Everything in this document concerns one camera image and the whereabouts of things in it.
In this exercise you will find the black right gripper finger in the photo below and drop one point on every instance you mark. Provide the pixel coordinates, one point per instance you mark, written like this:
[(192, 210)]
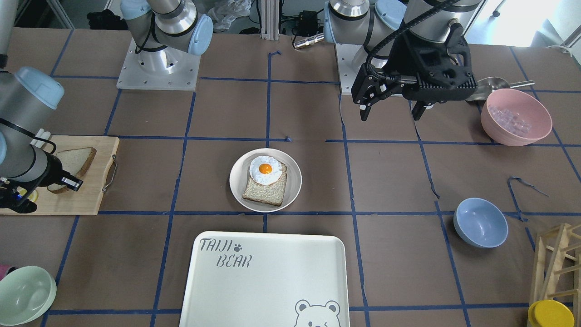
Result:
[(71, 182)]

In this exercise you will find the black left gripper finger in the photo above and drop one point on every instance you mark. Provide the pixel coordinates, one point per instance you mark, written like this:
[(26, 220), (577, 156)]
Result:
[(370, 87), (419, 108)]

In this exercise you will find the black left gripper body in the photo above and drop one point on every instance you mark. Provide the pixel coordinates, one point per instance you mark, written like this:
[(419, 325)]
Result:
[(405, 58)]

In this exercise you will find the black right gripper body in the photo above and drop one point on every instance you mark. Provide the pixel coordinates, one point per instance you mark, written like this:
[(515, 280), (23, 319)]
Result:
[(51, 170)]

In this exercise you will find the bread slice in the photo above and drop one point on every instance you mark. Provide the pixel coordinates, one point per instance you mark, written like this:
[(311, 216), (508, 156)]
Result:
[(75, 162), (272, 194)]

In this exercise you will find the cream round plate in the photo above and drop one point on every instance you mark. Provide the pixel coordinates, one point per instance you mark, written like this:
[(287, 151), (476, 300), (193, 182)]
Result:
[(240, 173)]

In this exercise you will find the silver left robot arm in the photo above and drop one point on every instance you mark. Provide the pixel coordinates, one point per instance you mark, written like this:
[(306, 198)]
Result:
[(375, 26)]

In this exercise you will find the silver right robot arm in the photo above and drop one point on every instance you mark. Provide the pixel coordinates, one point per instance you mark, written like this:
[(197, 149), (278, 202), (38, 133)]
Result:
[(27, 98)]

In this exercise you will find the bread slice under egg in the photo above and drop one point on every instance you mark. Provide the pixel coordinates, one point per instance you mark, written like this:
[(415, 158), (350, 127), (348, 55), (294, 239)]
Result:
[(272, 194)]

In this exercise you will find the lemon slice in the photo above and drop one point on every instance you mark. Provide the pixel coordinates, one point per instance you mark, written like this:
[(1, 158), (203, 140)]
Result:
[(33, 196)]

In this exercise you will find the wooden cutting board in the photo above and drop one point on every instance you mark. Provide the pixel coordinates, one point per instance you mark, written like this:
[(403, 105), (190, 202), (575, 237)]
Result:
[(87, 200)]

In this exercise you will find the white plastic knife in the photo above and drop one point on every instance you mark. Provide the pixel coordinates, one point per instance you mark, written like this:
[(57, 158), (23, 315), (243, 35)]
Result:
[(41, 138)]

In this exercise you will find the white plastic fork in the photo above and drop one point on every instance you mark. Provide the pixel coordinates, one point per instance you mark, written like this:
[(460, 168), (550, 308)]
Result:
[(33, 141)]

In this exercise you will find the metal ladle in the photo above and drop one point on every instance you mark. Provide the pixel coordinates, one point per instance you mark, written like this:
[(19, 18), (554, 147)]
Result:
[(488, 85)]

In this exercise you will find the pink cloth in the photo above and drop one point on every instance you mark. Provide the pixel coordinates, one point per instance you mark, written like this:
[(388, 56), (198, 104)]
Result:
[(5, 270)]

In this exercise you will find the pink bowl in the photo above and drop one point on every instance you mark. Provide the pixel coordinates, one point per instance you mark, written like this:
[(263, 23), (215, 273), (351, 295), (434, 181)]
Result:
[(515, 118)]

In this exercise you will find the green bowl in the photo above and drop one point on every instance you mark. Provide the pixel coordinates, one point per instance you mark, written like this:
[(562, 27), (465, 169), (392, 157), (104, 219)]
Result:
[(25, 295)]

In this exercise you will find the blue bowl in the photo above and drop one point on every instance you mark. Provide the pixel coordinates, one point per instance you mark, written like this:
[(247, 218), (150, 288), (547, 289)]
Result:
[(480, 223)]

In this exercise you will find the fried egg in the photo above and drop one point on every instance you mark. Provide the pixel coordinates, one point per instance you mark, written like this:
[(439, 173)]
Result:
[(265, 170)]

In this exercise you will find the cream bear serving tray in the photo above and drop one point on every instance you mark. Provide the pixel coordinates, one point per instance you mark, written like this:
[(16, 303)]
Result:
[(266, 280)]

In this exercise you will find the wooden dish rack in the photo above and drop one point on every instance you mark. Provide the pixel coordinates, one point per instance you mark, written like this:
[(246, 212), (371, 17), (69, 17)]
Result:
[(557, 253)]

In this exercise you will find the yellow cup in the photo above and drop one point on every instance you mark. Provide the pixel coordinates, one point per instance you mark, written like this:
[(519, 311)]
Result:
[(549, 313)]

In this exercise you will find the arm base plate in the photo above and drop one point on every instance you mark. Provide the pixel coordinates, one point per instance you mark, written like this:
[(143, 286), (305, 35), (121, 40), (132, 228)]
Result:
[(350, 57), (168, 69)]

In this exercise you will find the aluminium frame post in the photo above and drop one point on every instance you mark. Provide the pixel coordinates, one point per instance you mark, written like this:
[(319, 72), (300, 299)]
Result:
[(270, 19)]

